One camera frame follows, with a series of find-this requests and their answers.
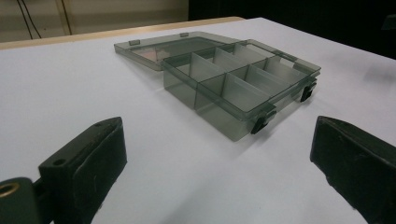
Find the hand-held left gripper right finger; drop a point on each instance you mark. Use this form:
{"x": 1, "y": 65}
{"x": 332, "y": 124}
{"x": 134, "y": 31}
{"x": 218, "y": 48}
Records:
{"x": 358, "y": 165}

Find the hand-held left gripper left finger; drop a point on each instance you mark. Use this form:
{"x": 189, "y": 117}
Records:
{"x": 84, "y": 168}

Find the clear grey compartment box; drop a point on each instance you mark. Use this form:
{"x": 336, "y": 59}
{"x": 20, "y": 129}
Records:
{"x": 233, "y": 90}

